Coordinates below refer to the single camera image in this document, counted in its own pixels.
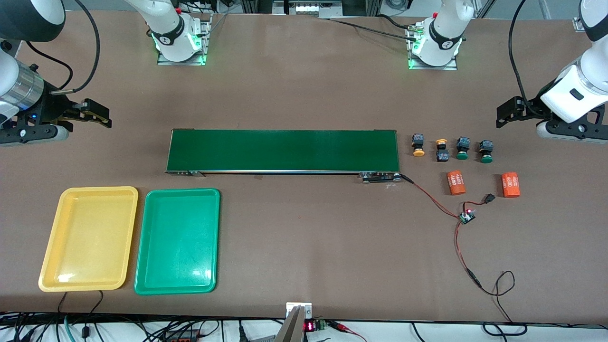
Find orange 4680 cylinder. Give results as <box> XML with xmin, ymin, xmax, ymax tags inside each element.
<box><xmin>502</xmin><ymin>172</ymin><xmax>521</xmax><ymax>199</ymax></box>
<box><xmin>446</xmin><ymin>171</ymin><xmax>466</xmax><ymax>196</ymax></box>

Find yellow plastic tray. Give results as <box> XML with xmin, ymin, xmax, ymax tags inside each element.
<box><xmin>38</xmin><ymin>186</ymin><xmax>139</xmax><ymax>292</ymax></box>

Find green plastic tray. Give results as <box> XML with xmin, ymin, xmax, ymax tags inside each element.
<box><xmin>134</xmin><ymin>188</ymin><xmax>221</xmax><ymax>295</ymax></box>

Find red black power lead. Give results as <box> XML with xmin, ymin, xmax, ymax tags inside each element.
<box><xmin>454</xmin><ymin>219</ymin><xmax>528</xmax><ymax>336</ymax></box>

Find green conveyor belt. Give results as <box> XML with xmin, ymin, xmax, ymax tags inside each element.
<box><xmin>165</xmin><ymin>128</ymin><xmax>402</xmax><ymax>184</ymax></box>

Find white light box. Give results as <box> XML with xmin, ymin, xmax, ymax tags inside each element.
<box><xmin>273</xmin><ymin>0</ymin><xmax>343</xmax><ymax>19</ymax></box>

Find black red power strip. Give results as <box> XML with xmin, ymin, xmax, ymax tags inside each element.
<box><xmin>161</xmin><ymin>330</ymin><xmax>202</xmax><ymax>342</ymax></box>

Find red alligator clip lead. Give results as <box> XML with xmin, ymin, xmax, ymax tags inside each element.
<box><xmin>328</xmin><ymin>321</ymin><xmax>366</xmax><ymax>342</ymax></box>

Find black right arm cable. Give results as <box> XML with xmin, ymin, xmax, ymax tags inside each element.
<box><xmin>26</xmin><ymin>0</ymin><xmax>101</xmax><ymax>95</ymax></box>

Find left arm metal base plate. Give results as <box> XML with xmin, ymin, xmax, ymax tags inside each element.
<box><xmin>407</xmin><ymin>24</ymin><xmax>459</xmax><ymax>71</ymax></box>

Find red wire with black plug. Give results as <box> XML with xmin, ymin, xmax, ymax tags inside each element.
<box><xmin>463</xmin><ymin>193</ymin><xmax>496</xmax><ymax>210</ymax></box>

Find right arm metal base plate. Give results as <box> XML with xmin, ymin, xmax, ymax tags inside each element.
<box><xmin>157</xmin><ymin>13</ymin><xmax>213</xmax><ymax>66</ymax></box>

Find red black motor wire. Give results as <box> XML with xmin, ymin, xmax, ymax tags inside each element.
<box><xmin>400</xmin><ymin>175</ymin><xmax>462</xmax><ymax>219</ymax></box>

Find black table cable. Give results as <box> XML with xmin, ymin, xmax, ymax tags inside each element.
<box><xmin>328</xmin><ymin>14</ymin><xmax>418</xmax><ymax>41</ymax></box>

